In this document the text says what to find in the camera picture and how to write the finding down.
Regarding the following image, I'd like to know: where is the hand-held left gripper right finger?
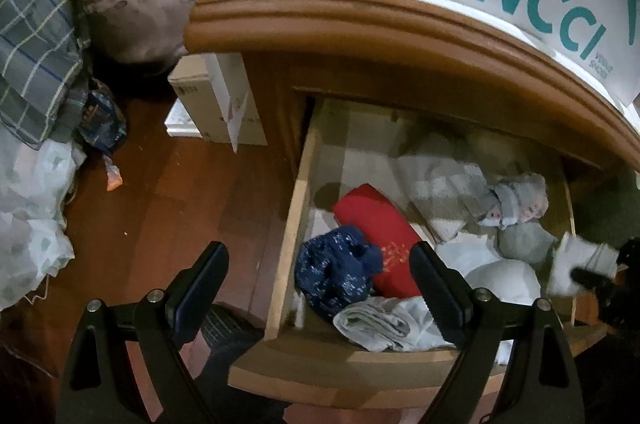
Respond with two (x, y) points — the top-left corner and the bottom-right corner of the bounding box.
(409, 241), (586, 424)

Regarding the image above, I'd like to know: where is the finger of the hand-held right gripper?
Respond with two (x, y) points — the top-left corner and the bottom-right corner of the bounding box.
(571, 267), (620, 291)
(617, 238), (640, 266)

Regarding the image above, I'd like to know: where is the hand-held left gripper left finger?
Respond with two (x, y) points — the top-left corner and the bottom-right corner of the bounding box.
(56, 241), (231, 424)

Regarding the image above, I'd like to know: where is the white sock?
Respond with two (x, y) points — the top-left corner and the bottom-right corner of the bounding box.
(546, 231), (621, 297)

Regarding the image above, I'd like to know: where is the white grey cloth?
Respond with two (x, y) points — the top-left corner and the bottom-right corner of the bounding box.
(332, 295), (513, 365)

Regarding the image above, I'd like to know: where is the white underwear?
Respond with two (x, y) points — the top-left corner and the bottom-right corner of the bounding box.
(435, 239), (543, 305)

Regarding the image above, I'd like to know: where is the grey sock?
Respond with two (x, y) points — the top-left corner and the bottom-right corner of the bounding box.
(497, 221), (558, 265)

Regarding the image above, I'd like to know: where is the red cloth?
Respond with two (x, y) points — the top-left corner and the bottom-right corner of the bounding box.
(332, 184), (431, 297)

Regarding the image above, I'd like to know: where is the wooden drawer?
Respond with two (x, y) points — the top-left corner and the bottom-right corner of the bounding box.
(227, 97), (608, 397)

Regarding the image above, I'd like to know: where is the light blue knitted sock bundle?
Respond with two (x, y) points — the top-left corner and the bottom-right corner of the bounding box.
(475, 173), (550, 230)

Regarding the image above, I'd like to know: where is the navy speckled cloth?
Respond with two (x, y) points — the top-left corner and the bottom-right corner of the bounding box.
(294, 225), (385, 325)

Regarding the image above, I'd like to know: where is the white grey striped towel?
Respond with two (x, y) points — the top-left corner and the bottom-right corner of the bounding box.
(397, 149), (501, 240)

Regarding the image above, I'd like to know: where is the plaid slipper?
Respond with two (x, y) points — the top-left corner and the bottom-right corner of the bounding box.
(201, 305), (258, 347)

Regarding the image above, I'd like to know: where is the orange wrapper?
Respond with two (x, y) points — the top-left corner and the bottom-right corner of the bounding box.
(103, 154), (123, 191)

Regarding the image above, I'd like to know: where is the white flat box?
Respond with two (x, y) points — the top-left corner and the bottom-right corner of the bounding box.
(165, 99), (206, 139)

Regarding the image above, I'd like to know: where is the white leaf-print bed sheet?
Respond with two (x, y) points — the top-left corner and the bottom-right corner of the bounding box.
(0, 137), (88, 310)

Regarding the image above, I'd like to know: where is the brown cardboard box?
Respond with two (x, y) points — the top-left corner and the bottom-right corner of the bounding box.
(167, 54), (268, 147)

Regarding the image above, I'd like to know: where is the blue plastic bag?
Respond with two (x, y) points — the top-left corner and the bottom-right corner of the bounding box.
(75, 77), (128, 152)

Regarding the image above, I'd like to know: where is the white paper bag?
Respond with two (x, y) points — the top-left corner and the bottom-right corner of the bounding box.
(212, 52), (253, 154)

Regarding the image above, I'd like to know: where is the wooden nightstand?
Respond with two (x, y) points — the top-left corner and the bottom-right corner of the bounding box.
(182, 0), (640, 185)

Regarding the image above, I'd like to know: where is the plaid grey blanket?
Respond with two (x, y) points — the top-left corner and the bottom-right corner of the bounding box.
(0, 0), (93, 150)

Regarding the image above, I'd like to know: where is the white cord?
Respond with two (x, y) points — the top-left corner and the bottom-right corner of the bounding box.
(22, 274), (53, 305)

